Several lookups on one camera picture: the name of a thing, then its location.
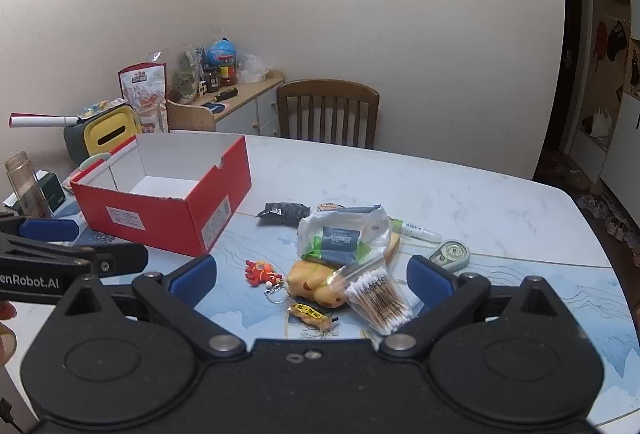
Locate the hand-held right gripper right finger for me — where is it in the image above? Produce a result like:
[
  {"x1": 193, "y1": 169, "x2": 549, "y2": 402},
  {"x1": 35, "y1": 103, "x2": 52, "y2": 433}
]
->
[{"x1": 379, "y1": 255, "x2": 569, "y2": 360}]

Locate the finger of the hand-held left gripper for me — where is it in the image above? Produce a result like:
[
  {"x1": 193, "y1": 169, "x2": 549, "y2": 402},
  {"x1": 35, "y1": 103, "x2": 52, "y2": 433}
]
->
[
  {"x1": 0, "y1": 235, "x2": 150, "y2": 277},
  {"x1": 0, "y1": 213, "x2": 80, "y2": 242}
]

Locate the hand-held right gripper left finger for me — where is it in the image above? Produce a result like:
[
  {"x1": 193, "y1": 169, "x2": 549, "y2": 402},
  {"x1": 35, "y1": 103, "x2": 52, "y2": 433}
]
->
[{"x1": 59, "y1": 255, "x2": 247, "y2": 360}]

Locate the mint correction tape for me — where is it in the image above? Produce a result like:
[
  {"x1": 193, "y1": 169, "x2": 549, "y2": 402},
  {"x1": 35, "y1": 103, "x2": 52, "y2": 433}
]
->
[{"x1": 428, "y1": 239, "x2": 471, "y2": 273}]

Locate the red shoe box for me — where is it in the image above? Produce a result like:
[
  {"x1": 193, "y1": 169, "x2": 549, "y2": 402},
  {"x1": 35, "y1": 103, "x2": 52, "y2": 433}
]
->
[{"x1": 70, "y1": 134, "x2": 252, "y2": 258}]

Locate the bread slice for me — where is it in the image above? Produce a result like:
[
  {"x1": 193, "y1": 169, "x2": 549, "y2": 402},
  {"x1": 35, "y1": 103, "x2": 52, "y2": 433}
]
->
[{"x1": 380, "y1": 231, "x2": 402, "y2": 268}]

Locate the pink snack packet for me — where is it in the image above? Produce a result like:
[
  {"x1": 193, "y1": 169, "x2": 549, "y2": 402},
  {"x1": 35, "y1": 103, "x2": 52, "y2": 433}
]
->
[{"x1": 389, "y1": 217, "x2": 443, "y2": 241}]

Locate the bag of cotton swabs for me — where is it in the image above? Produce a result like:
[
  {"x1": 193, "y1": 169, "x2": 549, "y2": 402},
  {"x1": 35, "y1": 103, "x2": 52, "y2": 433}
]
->
[{"x1": 327, "y1": 264, "x2": 416, "y2": 334}]

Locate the red toy keychain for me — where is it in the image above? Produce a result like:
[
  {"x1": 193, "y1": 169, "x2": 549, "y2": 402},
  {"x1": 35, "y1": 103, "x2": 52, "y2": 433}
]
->
[{"x1": 244, "y1": 259, "x2": 289, "y2": 305}]

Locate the wet wipes pack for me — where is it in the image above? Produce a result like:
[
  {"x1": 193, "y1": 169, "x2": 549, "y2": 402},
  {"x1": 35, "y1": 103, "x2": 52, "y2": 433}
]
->
[{"x1": 297, "y1": 204, "x2": 391, "y2": 268}]

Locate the black snack packet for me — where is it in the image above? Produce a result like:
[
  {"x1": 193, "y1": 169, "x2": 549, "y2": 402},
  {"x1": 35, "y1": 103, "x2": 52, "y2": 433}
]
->
[{"x1": 256, "y1": 201, "x2": 312, "y2": 229}]

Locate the yellow capybara toy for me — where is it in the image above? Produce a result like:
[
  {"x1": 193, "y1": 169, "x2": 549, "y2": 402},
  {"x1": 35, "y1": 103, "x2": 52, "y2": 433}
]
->
[{"x1": 285, "y1": 260, "x2": 351, "y2": 311}]

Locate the small yellow snack packet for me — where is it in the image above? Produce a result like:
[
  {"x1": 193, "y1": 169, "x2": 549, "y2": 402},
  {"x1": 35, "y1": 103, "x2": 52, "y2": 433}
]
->
[{"x1": 287, "y1": 301, "x2": 341, "y2": 331}]

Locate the person's left hand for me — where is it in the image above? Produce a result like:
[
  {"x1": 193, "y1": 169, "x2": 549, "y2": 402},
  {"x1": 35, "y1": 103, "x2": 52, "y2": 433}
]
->
[{"x1": 0, "y1": 301, "x2": 19, "y2": 365}]

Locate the dark green box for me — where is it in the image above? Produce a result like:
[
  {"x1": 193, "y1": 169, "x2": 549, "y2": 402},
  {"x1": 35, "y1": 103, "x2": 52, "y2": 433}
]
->
[{"x1": 37, "y1": 170, "x2": 66, "y2": 210}]

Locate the clear water bottle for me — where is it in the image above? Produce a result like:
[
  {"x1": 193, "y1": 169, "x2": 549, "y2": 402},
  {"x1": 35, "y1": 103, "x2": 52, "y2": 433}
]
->
[{"x1": 5, "y1": 151, "x2": 53, "y2": 220}]

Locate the mint green cup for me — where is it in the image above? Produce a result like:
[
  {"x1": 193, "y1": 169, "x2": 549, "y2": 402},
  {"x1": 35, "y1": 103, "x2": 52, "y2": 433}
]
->
[{"x1": 75, "y1": 151, "x2": 113, "y2": 171}]

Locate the white rod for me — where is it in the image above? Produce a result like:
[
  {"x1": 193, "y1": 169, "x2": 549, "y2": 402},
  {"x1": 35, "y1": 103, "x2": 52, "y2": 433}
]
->
[{"x1": 9, "y1": 113, "x2": 81, "y2": 129}]

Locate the yellow grey tissue box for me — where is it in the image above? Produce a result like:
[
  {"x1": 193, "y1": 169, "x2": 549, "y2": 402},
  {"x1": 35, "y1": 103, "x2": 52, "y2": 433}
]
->
[{"x1": 62, "y1": 104, "x2": 144, "y2": 165}]

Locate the colourful blister pack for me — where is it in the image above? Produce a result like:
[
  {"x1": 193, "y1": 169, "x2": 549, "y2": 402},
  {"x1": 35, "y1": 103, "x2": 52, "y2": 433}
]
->
[{"x1": 77, "y1": 97, "x2": 129, "y2": 119}]

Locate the clear glass tumbler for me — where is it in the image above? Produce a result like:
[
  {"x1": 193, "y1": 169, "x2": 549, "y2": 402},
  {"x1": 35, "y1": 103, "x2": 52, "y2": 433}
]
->
[{"x1": 136, "y1": 103, "x2": 169, "y2": 135}]

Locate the red white snack bag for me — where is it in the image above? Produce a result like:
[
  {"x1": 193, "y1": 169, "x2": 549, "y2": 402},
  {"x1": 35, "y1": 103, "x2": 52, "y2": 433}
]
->
[{"x1": 118, "y1": 62, "x2": 168, "y2": 134}]

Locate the wooden top cabinet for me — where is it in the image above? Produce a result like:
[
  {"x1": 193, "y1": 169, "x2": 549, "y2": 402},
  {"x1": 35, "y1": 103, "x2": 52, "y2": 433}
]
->
[{"x1": 166, "y1": 69, "x2": 287, "y2": 138}]

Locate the bag of dried plants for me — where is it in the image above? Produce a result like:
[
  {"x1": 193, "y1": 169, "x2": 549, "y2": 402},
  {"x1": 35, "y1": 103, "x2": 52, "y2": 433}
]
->
[{"x1": 169, "y1": 47, "x2": 207, "y2": 105}]

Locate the row of shoes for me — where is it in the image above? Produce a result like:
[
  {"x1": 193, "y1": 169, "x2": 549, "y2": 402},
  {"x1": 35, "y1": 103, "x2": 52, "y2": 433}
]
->
[{"x1": 575, "y1": 191, "x2": 640, "y2": 266}]

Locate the red sauce jar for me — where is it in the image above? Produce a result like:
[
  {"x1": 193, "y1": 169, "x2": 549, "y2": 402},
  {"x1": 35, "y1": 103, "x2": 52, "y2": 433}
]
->
[{"x1": 219, "y1": 55, "x2": 237, "y2": 86}]

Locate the clear plastic bag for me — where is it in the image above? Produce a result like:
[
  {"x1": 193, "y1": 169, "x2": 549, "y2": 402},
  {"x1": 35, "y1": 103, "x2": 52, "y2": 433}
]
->
[{"x1": 235, "y1": 53, "x2": 271, "y2": 84}]

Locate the brown wooden chair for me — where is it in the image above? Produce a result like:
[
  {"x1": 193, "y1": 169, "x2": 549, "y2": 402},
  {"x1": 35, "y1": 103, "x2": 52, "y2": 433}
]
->
[{"x1": 276, "y1": 79, "x2": 381, "y2": 150}]

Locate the small blue globe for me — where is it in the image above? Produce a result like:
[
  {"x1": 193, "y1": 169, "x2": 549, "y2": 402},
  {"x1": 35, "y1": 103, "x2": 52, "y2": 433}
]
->
[{"x1": 206, "y1": 39, "x2": 237, "y2": 65}]

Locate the white plastic bag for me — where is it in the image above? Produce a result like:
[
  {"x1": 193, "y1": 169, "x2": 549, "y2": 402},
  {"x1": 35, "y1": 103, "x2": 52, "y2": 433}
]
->
[{"x1": 590, "y1": 107, "x2": 614, "y2": 138}]

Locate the low white cabinet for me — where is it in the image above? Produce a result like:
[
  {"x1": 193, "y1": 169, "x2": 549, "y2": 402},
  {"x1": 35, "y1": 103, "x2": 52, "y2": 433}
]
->
[{"x1": 599, "y1": 82, "x2": 640, "y2": 201}]

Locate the dark wooden door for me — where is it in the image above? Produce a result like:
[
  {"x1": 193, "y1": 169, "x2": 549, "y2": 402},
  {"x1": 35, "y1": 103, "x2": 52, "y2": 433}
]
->
[{"x1": 560, "y1": 0, "x2": 586, "y2": 156}]

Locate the hanging red cloth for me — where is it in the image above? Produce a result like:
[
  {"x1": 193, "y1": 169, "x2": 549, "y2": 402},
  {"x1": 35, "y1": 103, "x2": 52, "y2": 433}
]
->
[{"x1": 594, "y1": 22, "x2": 609, "y2": 75}]

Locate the hanging dark bag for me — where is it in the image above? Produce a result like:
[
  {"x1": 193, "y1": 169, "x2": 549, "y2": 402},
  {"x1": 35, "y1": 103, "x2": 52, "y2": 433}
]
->
[{"x1": 606, "y1": 20, "x2": 629, "y2": 62}]

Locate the black cable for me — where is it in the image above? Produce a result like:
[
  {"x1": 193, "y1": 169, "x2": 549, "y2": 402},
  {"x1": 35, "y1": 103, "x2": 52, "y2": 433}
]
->
[{"x1": 0, "y1": 396, "x2": 24, "y2": 433}]

